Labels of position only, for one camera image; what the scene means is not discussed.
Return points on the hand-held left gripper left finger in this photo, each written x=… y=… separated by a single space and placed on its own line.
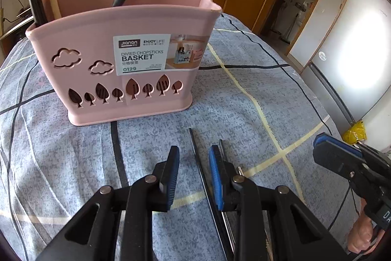
x=171 y=175

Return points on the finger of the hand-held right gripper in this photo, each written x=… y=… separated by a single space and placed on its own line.
x=333 y=160
x=339 y=143

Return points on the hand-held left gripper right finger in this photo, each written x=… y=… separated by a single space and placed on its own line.
x=216 y=178

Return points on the black chopstick with silver end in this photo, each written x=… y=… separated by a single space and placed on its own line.
x=222 y=148

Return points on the pink plastic chopstick basket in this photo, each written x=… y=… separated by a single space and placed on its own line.
x=91 y=44

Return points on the person's right hand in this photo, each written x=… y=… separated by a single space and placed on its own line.
x=362 y=230

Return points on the yellow plastic bag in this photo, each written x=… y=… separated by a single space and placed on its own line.
x=354 y=132

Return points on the blue-grey checked tablecloth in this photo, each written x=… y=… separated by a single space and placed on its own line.
x=275 y=96

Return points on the silver refrigerator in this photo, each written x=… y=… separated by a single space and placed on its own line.
x=351 y=50

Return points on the low stove stand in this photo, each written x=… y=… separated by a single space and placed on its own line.
x=15 y=31

